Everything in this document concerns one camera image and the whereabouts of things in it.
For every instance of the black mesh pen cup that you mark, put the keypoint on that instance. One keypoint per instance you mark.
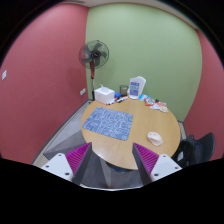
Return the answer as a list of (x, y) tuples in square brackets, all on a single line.
[(123, 90)]

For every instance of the white tissue box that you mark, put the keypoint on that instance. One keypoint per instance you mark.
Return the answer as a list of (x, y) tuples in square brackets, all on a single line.
[(104, 95)]

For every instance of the red marker pen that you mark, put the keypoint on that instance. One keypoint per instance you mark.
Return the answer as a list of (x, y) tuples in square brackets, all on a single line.
[(121, 99)]

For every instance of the blue small packet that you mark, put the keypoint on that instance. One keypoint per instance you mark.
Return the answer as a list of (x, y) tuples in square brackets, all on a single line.
[(142, 97)]

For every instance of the black standing fan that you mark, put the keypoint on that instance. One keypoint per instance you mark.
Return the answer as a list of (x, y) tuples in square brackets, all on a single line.
[(93, 55)]

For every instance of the beige computer mouse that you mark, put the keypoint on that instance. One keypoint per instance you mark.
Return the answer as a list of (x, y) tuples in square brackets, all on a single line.
[(155, 138)]

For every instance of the wall power socket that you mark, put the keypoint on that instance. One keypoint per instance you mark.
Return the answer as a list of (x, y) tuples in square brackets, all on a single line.
[(83, 91)]

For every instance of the blue patterned mouse pad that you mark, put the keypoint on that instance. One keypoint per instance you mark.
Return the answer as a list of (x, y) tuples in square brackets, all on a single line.
[(108, 122)]

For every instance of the white snack packet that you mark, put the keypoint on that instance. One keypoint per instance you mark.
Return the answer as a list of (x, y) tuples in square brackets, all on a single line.
[(159, 106)]

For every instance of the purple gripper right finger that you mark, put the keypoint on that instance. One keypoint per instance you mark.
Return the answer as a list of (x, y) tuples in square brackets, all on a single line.
[(152, 166)]

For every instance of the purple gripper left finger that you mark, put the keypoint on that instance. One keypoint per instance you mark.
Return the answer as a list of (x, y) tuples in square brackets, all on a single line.
[(70, 166)]

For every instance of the black office chair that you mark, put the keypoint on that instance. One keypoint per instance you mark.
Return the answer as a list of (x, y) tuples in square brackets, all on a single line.
[(191, 151)]

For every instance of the orange snack packet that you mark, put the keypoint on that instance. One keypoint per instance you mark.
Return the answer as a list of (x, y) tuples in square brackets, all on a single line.
[(149, 101)]

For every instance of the round wooden table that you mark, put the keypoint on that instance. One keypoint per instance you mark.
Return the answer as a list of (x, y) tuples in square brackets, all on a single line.
[(145, 120)]

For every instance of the white wall switch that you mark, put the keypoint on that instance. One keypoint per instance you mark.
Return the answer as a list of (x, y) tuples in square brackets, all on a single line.
[(4, 74)]

